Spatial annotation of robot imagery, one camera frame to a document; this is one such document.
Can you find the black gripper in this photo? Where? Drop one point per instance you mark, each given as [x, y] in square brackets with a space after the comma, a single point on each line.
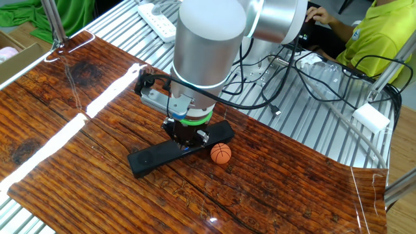
[188, 135]

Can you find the black speaker bar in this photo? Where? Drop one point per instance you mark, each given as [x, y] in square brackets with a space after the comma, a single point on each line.
[152, 158]

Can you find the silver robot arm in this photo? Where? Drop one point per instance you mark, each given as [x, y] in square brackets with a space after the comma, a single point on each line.
[208, 42]

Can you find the small orange basketball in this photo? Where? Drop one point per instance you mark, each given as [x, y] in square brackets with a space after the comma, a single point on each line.
[221, 153]

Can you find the wood grain table mat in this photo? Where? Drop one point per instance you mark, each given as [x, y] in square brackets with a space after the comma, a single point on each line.
[276, 182]

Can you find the white power strip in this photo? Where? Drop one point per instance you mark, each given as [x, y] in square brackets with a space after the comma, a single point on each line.
[156, 21]

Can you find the clear plastic wrapper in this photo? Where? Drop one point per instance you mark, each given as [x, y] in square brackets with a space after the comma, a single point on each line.
[312, 60]

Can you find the green cloth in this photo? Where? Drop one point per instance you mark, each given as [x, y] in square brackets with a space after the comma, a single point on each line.
[81, 13]

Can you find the cardboard box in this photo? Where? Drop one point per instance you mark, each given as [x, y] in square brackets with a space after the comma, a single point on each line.
[22, 61]

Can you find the white power adapter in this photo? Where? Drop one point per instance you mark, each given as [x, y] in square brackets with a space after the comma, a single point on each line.
[370, 117]

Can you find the pink soft item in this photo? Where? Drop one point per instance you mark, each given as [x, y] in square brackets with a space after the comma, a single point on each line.
[7, 53]

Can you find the person in yellow shirt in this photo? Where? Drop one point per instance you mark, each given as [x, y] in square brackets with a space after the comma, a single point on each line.
[386, 32]

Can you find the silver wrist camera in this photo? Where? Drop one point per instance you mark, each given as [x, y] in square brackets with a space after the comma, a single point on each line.
[162, 102]

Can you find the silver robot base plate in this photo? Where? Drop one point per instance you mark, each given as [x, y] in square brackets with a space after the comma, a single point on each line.
[260, 74]

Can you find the aluminium frame post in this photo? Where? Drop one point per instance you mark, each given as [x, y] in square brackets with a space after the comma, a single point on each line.
[391, 68]
[53, 19]
[401, 188]

